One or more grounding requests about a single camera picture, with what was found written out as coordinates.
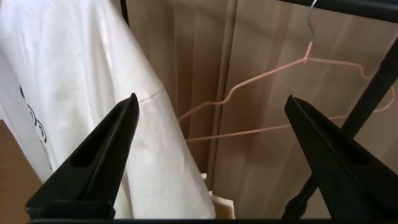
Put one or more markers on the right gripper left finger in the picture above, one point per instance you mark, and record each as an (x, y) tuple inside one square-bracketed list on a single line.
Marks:
[(93, 161)]

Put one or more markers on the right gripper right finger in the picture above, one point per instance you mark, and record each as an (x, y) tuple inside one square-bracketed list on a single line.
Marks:
[(348, 174)]

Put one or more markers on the white printed T-shirt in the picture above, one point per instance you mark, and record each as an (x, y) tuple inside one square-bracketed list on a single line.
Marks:
[(77, 62)]

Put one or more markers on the pink clothes hanger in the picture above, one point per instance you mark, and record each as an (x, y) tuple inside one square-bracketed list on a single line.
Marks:
[(308, 51)]

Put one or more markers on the black clothes rack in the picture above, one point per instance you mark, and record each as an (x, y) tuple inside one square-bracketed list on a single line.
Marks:
[(357, 7)]

